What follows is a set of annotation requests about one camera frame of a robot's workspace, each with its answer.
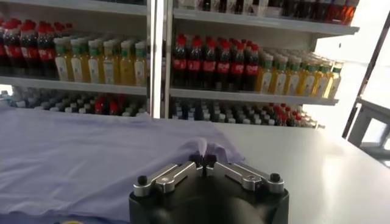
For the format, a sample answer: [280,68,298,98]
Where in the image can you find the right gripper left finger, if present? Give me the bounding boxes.
[133,154,204,197]

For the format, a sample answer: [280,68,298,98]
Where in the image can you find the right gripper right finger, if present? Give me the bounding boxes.
[204,154,285,194]

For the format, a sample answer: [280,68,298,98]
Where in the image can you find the purple t-shirt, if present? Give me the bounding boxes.
[0,106,244,224]

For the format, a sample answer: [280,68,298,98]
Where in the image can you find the metal beverage shelving unit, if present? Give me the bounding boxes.
[163,0,360,130]
[0,0,159,119]

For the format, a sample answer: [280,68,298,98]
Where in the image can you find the yellow juice bottle green cap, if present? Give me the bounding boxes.
[285,57,302,96]
[255,54,274,94]
[133,41,148,87]
[269,55,289,95]
[54,38,71,82]
[324,61,344,100]
[312,60,333,98]
[298,58,317,97]
[119,41,135,86]
[87,39,103,85]
[70,38,87,83]
[102,40,118,85]

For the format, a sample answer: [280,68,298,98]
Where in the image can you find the red drink bottle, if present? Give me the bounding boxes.
[324,0,344,23]
[340,0,359,26]

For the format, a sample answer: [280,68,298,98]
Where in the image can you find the grey metal frame table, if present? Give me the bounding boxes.
[347,97,390,168]

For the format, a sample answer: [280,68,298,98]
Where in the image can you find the dark metal frame post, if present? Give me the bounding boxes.
[342,19,390,139]

